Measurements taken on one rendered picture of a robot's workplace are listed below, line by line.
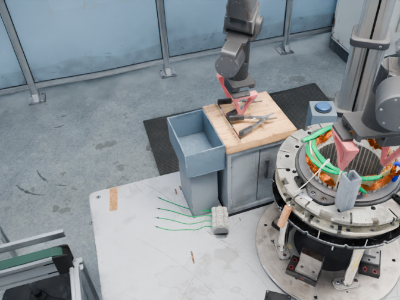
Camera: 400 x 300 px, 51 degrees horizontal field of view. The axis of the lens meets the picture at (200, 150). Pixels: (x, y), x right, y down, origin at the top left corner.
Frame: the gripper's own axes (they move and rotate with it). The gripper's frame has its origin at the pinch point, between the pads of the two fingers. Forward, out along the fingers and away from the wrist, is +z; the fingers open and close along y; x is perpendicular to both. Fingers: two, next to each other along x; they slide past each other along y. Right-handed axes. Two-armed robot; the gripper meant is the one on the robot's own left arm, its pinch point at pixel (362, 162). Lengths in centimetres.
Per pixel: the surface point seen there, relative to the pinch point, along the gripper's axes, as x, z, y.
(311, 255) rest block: 6.4, 37.1, 1.2
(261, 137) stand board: 30.7, 18.0, -7.3
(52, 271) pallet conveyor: 27, 60, -67
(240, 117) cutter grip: 36.9, 15.7, -11.5
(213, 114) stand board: 43.0, 18.6, -17.3
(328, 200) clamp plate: 4.3, 14.4, -0.9
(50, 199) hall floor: 125, 130, -89
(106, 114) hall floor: 197, 125, -56
